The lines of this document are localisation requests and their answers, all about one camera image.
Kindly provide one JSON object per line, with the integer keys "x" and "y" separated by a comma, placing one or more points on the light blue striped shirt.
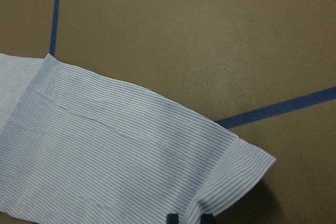
{"x": 78, "y": 147}

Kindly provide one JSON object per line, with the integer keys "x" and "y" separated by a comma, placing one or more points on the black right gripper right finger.
{"x": 208, "y": 219}

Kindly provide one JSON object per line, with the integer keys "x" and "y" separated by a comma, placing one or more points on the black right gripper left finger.
{"x": 172, "y": 219}

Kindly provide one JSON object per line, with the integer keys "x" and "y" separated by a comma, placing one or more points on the blue tape grid lines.
{"x": 240, "y": 119}

